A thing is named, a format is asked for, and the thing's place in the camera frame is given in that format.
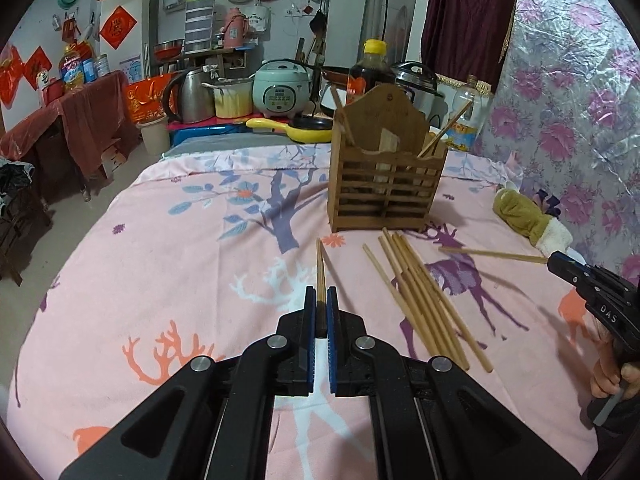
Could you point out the white waste bin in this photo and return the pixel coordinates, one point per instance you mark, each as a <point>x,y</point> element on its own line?
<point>155,135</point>

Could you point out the dark clothes heap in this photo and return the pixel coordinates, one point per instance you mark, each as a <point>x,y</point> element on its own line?
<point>12,175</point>

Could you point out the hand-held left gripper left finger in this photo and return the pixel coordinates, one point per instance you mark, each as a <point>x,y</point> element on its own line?
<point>311,310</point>

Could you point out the brown frying pan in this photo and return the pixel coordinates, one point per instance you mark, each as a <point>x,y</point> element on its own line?
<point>336,75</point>

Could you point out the pale green rice cooker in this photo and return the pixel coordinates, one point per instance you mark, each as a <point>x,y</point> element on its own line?
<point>280,90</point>

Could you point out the bunch of wooden chopsticks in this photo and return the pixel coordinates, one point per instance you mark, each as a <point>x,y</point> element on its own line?
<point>418,285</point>

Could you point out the clear cooking oil bottle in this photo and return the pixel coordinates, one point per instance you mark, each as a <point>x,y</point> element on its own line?
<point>467,125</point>

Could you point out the olive plush mitten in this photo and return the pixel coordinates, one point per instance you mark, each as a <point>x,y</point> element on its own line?
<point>520,210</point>

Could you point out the pink printed bedsheet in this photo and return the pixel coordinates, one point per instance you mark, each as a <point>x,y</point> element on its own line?
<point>175,260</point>

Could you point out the light bamboo chopstick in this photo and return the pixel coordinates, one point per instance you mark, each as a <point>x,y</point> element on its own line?
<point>320,270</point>
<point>449,127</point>
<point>492,254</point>

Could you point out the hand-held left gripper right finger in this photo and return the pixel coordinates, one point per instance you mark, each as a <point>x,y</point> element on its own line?
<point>332,310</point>

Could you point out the red steel basin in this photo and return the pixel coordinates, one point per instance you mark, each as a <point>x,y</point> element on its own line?
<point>167,50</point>

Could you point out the white refrigerator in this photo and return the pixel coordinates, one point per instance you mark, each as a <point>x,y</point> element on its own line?
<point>142,10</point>

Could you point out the dark red curtain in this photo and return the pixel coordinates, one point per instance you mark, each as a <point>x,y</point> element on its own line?
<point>465,20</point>

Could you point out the red cloth covered table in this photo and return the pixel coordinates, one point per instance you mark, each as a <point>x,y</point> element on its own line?
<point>75,120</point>

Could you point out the white printed bag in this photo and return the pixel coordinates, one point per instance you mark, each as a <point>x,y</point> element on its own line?
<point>260,20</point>

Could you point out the floral plastic sheet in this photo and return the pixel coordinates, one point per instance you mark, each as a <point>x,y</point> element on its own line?
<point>565,85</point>

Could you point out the pink thermos flask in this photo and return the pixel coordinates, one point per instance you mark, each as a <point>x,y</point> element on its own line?
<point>234,30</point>

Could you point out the steel electric kettle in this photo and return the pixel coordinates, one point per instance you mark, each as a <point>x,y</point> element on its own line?
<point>192,92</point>

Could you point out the black hanging ladle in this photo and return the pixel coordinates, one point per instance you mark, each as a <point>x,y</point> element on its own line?
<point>318,21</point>

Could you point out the person's right hand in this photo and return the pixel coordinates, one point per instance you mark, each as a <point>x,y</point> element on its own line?
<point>602,377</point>

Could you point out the yellow steel pot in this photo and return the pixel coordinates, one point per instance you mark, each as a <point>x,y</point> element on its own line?
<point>232,102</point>

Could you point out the dark soy sauce bottle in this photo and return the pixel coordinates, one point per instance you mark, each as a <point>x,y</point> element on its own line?
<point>372,72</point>

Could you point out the wooden slatted chopstick holder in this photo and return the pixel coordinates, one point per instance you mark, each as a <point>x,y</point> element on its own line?
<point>380,105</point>

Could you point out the yellow frying pan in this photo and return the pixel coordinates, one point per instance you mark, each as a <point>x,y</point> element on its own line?
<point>310,134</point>

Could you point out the striped stacked lunch container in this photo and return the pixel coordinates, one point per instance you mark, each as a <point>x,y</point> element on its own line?
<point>200,25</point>

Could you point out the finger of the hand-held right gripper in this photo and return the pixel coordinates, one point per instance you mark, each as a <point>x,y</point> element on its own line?
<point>567,266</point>

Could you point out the red diamond paper poster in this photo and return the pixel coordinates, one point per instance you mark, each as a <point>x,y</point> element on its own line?
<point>118,27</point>

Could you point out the blue plastic crate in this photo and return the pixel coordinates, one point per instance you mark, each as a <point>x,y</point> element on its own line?
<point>200,135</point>

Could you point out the red paper wall decoration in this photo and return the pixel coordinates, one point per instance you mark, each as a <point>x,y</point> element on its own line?
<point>37,62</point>
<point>7,77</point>

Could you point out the yellow cooking oil jug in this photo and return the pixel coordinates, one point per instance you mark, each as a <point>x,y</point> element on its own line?
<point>75,67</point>

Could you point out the steel pressure cooker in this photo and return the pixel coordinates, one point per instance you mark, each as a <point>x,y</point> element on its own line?
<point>422,90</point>

